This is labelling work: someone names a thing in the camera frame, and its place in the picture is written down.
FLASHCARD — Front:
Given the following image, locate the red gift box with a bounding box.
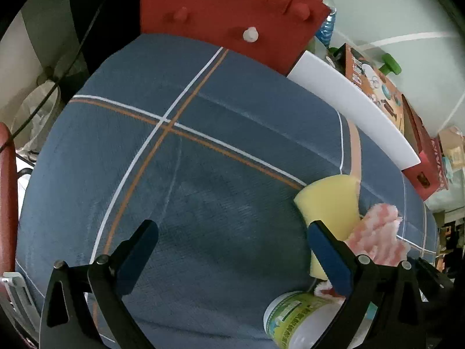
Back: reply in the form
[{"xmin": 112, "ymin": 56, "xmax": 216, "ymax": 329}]
[{"xmin": 402, "ymin": 95, "xmax": 440, "ymax": 201}]

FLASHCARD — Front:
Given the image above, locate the yellow sponge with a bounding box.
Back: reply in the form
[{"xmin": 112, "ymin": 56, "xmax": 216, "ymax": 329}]
[{"xmin": 293, "ymin": 173, "xmax": 363, "ymax": 282}]

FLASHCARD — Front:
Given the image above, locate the blue water bottle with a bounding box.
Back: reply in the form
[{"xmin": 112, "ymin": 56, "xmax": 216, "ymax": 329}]
[{"xmin": 315, "ymin": 0, "xmax": 337, "ymax": 48}]

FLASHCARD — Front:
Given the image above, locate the pink white fluffy cloth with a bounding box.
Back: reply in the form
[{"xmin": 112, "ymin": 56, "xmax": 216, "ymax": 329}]
[{"xmin": 314, "ymin": 202, "xmax": 412, "ymax": 299}]

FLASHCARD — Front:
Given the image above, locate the blue plaid tablecloth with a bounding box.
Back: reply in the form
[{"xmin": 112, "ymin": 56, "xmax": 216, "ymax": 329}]
[{"xmin": 15, "ymin": 34, "xmax": 437, "ymax": 348}]

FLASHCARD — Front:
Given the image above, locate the red stool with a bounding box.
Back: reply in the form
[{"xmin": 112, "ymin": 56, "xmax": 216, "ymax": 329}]
[{"xmin": 0, "ymin": 143, "xmax": 19, "ymax": 276}]

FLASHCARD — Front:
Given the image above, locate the white medicine bottle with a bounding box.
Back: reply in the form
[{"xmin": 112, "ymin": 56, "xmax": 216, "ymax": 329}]
[{"xmin": 263, "ymin": 291, "xmax": 341, "ymax": 348}]

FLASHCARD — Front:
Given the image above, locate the red felt handbag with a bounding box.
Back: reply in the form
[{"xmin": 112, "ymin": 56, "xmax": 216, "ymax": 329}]
[{"xmin": 140, "ymin": 0, "xmax": 330, "ymax": 75}]

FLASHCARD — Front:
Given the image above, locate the red patterned box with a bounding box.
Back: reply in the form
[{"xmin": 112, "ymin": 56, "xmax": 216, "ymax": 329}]
[{"xmin": 430, "ymin": 137, "xmax": 448, "ymax": 191}]

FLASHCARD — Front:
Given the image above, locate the green dumbbell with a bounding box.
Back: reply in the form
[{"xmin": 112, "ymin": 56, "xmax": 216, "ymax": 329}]
[{"xmin": 379, "ymin": 53, "xmax": 402, "ymax": 76}]

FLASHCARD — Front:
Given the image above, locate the smartphone on stand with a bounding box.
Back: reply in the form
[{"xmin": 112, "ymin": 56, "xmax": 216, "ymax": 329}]
[{"xmin": 1, "ymin": 272, "xmax": 41, "ymax": 348}]

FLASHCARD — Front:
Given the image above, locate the orange toy box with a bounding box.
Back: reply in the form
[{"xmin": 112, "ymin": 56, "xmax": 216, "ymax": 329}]
[{"xmin": 332, "ymin": 43, "xmax": 404, "ymax": 134}]

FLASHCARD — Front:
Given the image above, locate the beige paper gift bag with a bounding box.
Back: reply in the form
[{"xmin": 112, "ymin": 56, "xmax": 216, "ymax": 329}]
[{"xmin": 438, "ymin": 126, "xmax": 464, "ymax": 171}]

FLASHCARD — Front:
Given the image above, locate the teal toy treasure box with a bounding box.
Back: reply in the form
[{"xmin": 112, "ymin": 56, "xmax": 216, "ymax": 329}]
[{"xmin": 365, "ymin": 302, "xmax": 378, "ymax": 320}]

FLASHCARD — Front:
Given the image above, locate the white foam board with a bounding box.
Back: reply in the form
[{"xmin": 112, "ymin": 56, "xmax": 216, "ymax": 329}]
[{"xmin": 287, "ymin": 51, "xmax": 420, "ymax": 170}]

